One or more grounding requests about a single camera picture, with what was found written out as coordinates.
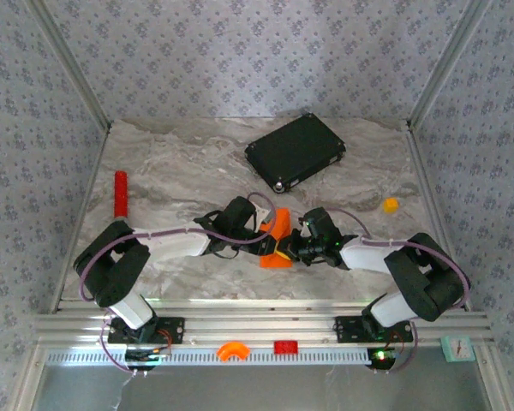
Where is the orange cloth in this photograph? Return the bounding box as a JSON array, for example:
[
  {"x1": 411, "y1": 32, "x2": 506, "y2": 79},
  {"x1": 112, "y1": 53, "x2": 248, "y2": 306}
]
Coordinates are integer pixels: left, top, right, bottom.
[{"x1": 259, "y1": 207, "x2": 293, "y2": 270}]

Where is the black flat case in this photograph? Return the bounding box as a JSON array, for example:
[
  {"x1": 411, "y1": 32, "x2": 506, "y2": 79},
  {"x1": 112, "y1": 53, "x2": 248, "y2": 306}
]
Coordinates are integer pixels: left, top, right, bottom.
[{"x1": 243, "y1": 112, "x2": 347, "y2": 194}]

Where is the orange curved plastic piece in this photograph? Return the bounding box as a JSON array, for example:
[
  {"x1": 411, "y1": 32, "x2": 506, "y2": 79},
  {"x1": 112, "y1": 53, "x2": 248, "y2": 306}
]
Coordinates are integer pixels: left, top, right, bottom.
[{"x1": 216, "y1": 341, "x2": 252, "y2": 363}]

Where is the black controller board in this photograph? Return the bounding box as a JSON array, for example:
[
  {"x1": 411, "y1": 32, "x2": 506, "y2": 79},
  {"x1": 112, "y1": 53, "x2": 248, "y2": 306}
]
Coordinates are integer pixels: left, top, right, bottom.
[
  {"x1": 125, "y1": 347, "x2": 172, "y2": 370},
  {"x1": 367, "y1": 346, "x2": 402, "y2": 370}
]

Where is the red cylinder with grey cap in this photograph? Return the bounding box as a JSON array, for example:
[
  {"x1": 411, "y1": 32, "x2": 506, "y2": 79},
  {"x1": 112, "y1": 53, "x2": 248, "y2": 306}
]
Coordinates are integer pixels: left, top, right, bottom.
[{"x1": 113, "y1": 170, "x2": 130, "y2": 220}]

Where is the small teal clock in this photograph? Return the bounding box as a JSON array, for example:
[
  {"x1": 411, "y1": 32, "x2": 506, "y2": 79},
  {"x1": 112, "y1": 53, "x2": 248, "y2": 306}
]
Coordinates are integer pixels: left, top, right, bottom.
[{"x1": 440, "y1": 335, "x2": 475, "y2": 364}]

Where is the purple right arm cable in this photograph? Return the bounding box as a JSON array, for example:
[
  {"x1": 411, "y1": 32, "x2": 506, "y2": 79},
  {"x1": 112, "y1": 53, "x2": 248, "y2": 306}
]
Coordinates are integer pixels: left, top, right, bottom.
[{"x1": 323, "y1": 207, "x2": 472, "y2": 373}]

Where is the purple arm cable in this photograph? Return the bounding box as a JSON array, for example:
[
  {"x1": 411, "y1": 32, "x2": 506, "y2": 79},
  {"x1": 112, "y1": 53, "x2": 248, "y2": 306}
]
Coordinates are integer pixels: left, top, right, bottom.
[
  {"x1": 79, "y1": 191, "x2": 279, "y2": 378},
  {"x1": 323, "y1": 207, "x2": 472, "y2": 373}
]

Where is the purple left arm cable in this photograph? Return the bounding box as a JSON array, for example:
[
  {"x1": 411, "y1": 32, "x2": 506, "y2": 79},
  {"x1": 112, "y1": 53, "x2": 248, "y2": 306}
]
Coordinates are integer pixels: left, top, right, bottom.
[{"x1": 79, "y1": 191, "x2": 279, "y2": 378}]

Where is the aluminium rail frame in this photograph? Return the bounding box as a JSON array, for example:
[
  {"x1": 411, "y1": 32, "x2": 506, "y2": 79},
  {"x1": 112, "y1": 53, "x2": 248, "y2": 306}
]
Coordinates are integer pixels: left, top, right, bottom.
[{"x1": 33, "y1": 297, "x2": 493, "y2": 348}]

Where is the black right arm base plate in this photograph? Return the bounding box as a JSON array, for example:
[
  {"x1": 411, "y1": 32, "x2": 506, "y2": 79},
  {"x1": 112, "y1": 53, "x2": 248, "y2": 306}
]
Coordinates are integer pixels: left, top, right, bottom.
[{"x1": 334, "y1": 315, "x2": 414, "y2": 343}]

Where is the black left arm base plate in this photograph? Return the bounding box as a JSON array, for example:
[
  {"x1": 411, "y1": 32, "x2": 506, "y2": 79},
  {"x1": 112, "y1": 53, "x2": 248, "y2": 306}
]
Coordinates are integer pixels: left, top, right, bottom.
[{"x1": 107, "y1": 315, "x2": 185, "y2": 345}]

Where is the white slotted cable duct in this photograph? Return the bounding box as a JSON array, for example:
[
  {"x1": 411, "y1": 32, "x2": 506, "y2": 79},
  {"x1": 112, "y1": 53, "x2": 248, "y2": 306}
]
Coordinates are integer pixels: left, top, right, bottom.
[{"x1": 45, "y1": 347, "x2": 380, "y2": 367}]

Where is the aluminium side rail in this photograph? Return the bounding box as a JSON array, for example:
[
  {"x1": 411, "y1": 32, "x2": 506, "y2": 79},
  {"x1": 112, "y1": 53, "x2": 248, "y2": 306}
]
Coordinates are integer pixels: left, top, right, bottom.
[
  {"x1": 49, "y1": 123, "x2": 112, "y2": 313},
  {"x1": 404, "y1": 122, "x2": 472, "y2": 312}
]

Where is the aluminium frame post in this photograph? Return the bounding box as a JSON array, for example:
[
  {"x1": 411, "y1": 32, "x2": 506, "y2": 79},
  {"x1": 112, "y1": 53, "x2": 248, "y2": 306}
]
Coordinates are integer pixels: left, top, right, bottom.
[
  {"x1": 25, "y1": 0, "x2": 112, "y2": 132},
  {"x1": 406, "y1": 0, "x2": 493, "y2": 129}
]

